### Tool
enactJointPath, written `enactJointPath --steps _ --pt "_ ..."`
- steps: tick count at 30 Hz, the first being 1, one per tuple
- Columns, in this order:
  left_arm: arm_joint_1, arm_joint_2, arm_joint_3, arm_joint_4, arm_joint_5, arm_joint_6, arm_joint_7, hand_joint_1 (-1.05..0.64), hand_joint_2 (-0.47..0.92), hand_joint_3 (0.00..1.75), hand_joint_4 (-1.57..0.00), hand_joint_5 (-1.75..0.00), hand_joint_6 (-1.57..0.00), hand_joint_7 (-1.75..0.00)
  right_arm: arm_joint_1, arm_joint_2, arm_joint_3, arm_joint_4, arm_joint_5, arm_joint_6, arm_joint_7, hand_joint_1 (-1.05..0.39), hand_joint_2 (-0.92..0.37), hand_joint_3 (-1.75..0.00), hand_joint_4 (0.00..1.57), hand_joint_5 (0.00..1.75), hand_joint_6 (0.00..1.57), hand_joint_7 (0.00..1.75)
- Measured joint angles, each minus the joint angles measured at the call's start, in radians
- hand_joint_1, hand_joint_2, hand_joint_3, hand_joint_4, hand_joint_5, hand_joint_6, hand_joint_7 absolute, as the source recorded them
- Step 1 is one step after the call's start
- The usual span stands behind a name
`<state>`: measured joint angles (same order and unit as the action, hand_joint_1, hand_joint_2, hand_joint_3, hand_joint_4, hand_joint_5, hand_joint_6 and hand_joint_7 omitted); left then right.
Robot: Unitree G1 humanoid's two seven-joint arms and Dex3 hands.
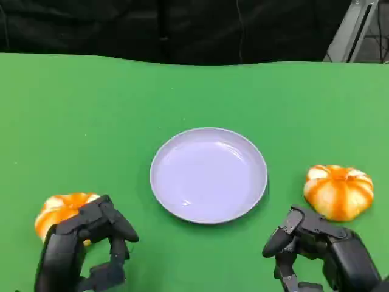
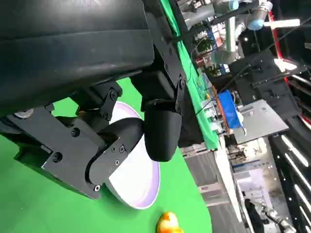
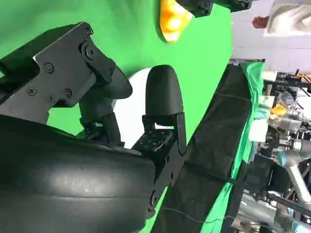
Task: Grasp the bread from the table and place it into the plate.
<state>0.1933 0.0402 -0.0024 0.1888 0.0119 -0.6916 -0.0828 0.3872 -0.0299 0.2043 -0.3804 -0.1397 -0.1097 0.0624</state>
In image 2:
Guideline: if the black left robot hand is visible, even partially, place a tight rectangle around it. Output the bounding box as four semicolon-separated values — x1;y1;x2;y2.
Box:
0;0;188;200

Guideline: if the black backdrop curtain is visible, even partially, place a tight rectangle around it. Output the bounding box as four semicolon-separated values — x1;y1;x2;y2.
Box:
180;82;205;148

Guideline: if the lilac plate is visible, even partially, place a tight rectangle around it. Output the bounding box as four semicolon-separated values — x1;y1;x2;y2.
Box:
108;101;161;210

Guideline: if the green table cloth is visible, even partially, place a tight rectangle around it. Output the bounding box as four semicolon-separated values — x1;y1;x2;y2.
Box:
0;0;220;233

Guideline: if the blue box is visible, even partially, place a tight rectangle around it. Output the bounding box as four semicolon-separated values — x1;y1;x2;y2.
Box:
217;90;244;130

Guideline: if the orange white toy bread roll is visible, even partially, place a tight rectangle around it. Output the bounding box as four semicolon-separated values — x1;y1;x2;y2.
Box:
155;211;184;233

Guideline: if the grey metal panel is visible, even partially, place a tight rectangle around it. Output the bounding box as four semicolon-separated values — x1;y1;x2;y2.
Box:
232;99;290;145

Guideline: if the white light tube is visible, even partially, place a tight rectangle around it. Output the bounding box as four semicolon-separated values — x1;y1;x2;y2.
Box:
263;19;301;28

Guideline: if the person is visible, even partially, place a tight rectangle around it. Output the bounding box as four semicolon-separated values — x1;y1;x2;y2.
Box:
243;198;266;233

